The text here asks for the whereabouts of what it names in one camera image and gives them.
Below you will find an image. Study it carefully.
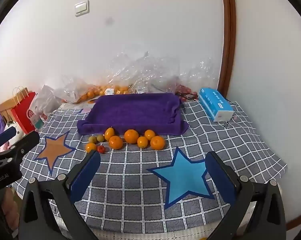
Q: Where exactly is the white light switch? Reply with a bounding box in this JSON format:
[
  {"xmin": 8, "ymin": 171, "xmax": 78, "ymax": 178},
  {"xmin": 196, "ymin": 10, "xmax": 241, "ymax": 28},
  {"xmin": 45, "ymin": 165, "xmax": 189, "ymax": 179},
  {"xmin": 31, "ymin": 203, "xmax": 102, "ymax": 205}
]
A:
[{"xmin": 74, "ymin": 0, "xmax": 90, "ymax": 17}]

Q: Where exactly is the brown wooden door frame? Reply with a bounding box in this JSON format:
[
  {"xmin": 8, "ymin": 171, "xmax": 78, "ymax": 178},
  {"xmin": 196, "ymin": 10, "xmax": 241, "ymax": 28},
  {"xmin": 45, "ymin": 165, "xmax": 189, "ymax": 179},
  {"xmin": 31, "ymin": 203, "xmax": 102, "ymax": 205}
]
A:
[{"xmin": 217, "ymin": 0, "xmax": 237, "ymax": 98}]

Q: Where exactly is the red paper bag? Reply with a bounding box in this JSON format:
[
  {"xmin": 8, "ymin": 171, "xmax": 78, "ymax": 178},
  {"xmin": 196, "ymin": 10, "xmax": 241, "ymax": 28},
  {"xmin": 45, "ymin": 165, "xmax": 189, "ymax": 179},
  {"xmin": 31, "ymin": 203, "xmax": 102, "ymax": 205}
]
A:
[{"xmin": 11, "ymin": 92, "xmax": 45, "ymax": 134}]

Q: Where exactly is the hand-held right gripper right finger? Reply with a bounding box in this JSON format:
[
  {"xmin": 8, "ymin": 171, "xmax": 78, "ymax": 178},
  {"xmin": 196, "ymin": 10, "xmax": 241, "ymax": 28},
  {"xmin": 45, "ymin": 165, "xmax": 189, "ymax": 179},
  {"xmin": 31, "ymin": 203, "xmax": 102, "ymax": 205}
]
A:
[{"xmin": 205, "ymin": 151, "xmax": 286, "ymax": 240}]

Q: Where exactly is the white plastic bag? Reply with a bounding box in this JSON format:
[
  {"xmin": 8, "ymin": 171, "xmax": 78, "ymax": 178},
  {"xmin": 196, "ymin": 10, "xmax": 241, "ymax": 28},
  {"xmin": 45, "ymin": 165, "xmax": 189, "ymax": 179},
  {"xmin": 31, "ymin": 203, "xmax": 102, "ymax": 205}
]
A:
[{"xmin": 32, "ymin": 85, "xmax": 63, "ymax": 120}]

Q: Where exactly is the purple towel covered tray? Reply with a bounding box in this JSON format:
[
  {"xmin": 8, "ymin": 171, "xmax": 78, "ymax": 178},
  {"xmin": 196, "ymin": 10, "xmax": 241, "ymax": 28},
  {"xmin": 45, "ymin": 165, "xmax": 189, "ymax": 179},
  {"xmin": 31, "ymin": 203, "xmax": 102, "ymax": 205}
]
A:
[{"xmin": 77, "ymin": 92, "xmax": 189, "ymax": 136}]

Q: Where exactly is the brown paper bag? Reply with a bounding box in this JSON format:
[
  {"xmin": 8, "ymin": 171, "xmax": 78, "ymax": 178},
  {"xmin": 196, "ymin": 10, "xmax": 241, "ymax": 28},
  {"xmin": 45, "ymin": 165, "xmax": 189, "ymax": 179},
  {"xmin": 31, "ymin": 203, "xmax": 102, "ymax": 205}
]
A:
[{"xmin": 0, "ymin": 86, "xmax": 30, "ymax": 120}]

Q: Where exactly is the blue tissue pack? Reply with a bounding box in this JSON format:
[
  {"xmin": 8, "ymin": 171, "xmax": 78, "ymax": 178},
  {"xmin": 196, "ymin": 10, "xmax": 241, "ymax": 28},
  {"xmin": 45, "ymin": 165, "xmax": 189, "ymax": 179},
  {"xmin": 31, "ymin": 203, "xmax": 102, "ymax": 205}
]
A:
[{"xmin": 198, "ymin": 87, "xmax": 234, "ymax": 122}]

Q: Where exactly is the labelled clear bag of mandarins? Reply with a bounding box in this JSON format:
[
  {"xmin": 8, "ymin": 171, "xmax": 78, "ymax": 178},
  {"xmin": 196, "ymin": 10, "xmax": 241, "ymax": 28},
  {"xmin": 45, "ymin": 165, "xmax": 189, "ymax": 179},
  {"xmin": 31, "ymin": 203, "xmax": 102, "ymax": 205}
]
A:
[{"xmin": 101, "ymin": 47, "xmax": 166, "ymax": 97}]

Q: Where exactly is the oval orange tomato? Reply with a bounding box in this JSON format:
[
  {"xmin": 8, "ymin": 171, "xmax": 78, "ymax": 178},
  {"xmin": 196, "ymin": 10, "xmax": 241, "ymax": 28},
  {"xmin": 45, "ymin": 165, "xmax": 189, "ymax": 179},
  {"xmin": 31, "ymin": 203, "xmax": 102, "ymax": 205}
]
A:
[{"xmin": 105, "ymin": 126, "xmax": 115, "ymax": 141}]

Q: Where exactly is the grey checked star blanket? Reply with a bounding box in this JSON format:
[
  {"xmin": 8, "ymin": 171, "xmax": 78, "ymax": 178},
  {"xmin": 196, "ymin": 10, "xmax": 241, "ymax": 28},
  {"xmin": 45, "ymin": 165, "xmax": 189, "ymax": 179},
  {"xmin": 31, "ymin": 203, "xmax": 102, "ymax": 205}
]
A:
[{"xmin": 12, "ymin": 100, "xmax": 288, "ymax": 234}]

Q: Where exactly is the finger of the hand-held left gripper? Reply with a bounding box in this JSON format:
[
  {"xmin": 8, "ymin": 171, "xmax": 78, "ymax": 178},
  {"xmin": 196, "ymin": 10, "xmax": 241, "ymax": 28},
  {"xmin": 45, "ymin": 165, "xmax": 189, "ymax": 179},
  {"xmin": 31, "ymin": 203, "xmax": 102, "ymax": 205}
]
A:
[
  {"xmin": 0, "ymin": 131, "xmax": 40, "ymax": 165},
  {"xmin": 0, "ymin": 127, "xmax": 17, "ymax": 153}
]

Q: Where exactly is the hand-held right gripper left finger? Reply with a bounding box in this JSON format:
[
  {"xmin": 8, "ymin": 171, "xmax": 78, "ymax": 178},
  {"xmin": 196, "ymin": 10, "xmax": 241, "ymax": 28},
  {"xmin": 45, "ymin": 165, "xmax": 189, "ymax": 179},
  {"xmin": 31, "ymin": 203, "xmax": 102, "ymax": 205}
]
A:
[{"xmin": 18, "ymin": 151, "xmax": 101, "ymax": 240}]

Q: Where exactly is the person's left hand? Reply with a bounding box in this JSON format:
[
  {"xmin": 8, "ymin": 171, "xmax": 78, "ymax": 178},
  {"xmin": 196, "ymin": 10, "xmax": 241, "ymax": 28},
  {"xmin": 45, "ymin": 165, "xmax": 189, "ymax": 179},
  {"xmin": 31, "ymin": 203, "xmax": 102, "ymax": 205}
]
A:
[{"xmin": 1, "ymin": 186, "xmax": 19, "ymax": 230}]

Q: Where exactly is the white plush toy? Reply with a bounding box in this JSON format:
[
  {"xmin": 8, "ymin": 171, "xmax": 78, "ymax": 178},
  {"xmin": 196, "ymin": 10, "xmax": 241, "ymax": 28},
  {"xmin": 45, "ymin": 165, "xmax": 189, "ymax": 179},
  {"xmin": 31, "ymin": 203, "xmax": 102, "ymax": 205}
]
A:
[{"xmin": 4, "ymin": 121, "xmax": 26, "ymax": 140}]

